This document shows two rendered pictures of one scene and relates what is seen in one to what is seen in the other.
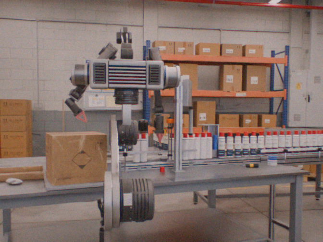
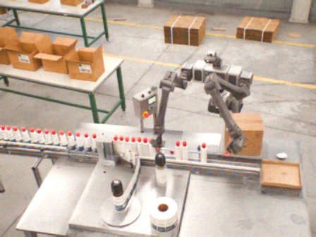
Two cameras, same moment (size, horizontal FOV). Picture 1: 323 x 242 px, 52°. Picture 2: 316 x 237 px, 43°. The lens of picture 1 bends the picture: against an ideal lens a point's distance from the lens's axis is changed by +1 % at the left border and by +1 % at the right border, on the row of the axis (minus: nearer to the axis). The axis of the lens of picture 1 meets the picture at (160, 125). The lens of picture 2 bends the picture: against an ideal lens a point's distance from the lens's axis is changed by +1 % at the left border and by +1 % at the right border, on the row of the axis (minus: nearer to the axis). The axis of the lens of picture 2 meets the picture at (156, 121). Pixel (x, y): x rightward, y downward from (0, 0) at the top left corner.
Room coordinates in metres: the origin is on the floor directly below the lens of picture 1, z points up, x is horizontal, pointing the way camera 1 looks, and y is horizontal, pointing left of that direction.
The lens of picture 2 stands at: (4.50, 1.44, 3.17)
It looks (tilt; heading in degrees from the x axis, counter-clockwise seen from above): 37 degrees down; 216
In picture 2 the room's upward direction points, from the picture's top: 4 degrees counter-clockwise
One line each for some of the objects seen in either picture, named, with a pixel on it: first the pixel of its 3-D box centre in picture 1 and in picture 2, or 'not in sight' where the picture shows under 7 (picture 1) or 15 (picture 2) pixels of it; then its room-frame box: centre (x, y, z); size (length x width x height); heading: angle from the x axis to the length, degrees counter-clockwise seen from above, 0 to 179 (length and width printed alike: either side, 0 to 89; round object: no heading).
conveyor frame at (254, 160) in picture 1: (164, 164); (160, 160); (2.45, -0.03, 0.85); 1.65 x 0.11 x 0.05; 111
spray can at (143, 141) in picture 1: (143, 147); (178, 151); (2.39, 0.12, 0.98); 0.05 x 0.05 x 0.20
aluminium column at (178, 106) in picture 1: (178, 123); (156, 121); (2.33, -0.12, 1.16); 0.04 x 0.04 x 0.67; 21
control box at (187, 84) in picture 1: (183, 93); (145, 104); (2.41, -0.16, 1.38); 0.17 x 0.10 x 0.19; 166
